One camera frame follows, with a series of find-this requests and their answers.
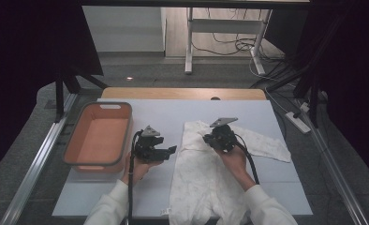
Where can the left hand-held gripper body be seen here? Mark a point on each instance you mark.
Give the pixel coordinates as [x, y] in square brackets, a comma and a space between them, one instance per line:
[146, 151]

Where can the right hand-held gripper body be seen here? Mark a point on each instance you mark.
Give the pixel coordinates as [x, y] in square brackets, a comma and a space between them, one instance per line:
[224, 139]

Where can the white baby garment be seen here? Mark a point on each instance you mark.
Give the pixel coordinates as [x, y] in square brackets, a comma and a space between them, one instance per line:
[204, 187]

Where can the orange plastic basket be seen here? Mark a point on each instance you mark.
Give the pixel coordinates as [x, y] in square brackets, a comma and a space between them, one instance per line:
[98, 140]

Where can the person's left hand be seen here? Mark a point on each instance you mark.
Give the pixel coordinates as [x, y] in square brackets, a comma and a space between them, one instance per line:
[135, 170]

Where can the person's right hand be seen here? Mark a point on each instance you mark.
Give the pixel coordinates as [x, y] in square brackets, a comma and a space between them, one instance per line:
[235, 165]

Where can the wooden table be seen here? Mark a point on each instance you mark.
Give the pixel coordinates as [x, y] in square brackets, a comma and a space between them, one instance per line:
[179, 93]

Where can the white power strip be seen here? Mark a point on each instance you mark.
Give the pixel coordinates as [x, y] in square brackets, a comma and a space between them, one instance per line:
[298, 122]

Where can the white plug adapter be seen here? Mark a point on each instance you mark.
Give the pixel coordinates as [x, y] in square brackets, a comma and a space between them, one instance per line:
[304, 107]

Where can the black metal stand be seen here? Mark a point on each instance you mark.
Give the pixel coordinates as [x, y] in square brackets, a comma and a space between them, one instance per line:
[313, 106]
[59, 100]

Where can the white cabinet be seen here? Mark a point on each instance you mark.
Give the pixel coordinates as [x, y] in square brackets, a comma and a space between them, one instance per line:
[123, 28]

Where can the dark curtain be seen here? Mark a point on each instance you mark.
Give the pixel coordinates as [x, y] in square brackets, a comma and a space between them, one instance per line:
[354, 93]
[23, 62]

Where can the white metal desk frame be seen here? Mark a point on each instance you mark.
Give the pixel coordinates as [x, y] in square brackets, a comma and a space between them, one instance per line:
[226, 25]

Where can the aluminium rail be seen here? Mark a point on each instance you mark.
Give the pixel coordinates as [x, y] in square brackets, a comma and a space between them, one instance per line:
[342, 187]
[33, 175]

